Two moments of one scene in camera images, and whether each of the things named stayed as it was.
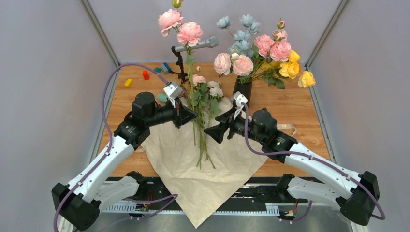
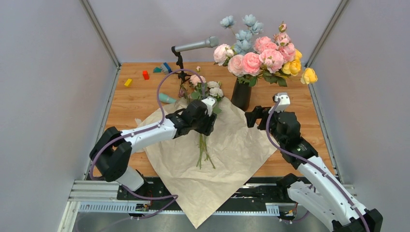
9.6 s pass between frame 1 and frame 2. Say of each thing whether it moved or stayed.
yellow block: stayed
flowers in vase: stayed
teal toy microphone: stayed
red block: stayed
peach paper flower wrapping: stayed
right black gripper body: moved
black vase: stayed
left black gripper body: moved
